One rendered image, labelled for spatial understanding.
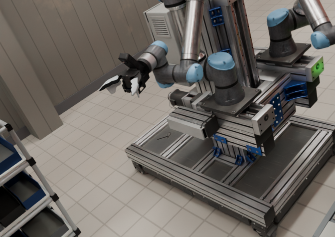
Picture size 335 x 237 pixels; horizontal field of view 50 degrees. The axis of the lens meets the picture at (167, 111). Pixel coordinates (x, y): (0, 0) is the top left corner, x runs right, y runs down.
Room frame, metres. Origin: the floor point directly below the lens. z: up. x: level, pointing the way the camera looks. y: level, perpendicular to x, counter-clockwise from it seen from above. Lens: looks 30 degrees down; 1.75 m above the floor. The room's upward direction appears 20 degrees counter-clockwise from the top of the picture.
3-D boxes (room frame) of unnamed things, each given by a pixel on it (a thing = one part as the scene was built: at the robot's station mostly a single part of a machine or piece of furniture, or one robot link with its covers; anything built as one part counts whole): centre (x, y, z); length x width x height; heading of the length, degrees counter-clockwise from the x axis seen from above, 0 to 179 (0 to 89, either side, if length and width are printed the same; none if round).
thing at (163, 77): (1.42, -0.05, 1.12); 0.11 x 0.08 x 0.11; 49
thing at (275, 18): (1.82, -0.74, 0.98); 0.13 x 0.12 x 0.14; 88
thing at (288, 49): (1.82, -0.73, 0.87); 0.15 x 0.15 x 0.10
